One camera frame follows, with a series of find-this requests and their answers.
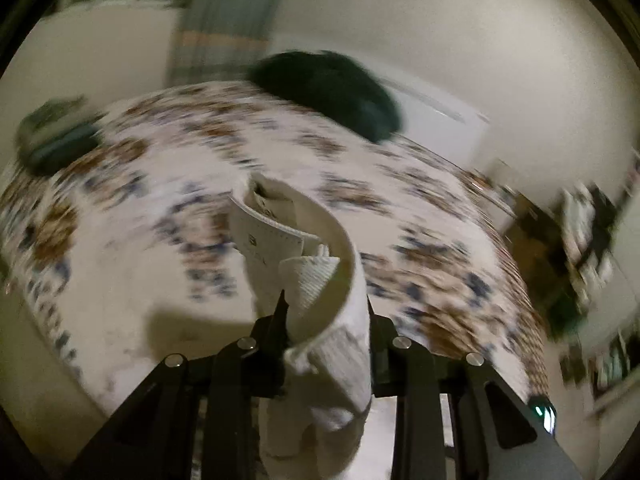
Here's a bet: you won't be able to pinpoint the striped curtain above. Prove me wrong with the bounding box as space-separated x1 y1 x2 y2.
167 0 293 86

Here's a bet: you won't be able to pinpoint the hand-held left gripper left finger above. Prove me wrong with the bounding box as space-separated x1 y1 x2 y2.
64 289 291 480

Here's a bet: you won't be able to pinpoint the cluttered dark shelf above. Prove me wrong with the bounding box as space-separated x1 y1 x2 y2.
492 157 640 411

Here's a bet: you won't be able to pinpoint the dark green cloth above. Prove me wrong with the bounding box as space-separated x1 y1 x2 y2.
247 50 405 144

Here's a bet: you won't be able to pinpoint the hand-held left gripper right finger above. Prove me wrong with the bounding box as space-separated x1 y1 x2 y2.
366 296 596 480

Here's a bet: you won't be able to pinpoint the white corduroy pants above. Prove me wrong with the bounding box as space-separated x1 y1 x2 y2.
229 174 373 480

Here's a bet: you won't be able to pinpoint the grey-green folded cloth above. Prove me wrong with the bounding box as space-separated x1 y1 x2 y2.
15 96 107 177

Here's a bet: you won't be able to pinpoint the floral bed sheet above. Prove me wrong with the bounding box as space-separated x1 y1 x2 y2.
0 81 551 418

